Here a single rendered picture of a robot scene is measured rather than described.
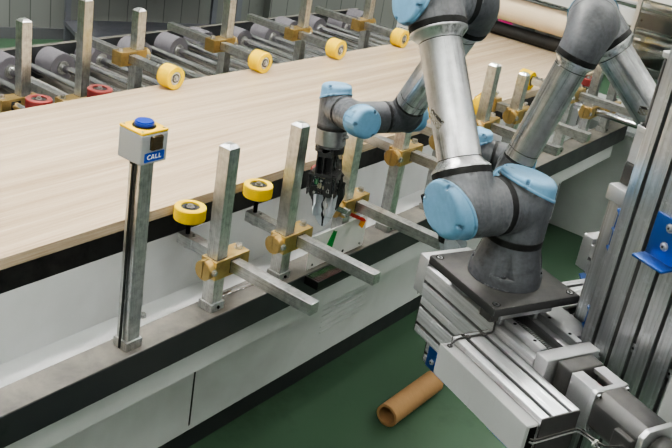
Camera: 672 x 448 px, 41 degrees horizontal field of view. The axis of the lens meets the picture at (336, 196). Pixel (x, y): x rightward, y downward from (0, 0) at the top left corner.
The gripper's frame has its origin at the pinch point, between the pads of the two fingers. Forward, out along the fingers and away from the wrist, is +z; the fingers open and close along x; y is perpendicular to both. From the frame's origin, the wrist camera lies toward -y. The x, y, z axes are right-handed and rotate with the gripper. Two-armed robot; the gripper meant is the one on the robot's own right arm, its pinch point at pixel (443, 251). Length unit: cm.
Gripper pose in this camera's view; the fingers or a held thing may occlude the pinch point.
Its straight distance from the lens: 241.6
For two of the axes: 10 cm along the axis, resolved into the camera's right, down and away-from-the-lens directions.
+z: -1.5, 9.1, 3.9
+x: 6.1, -2.3, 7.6
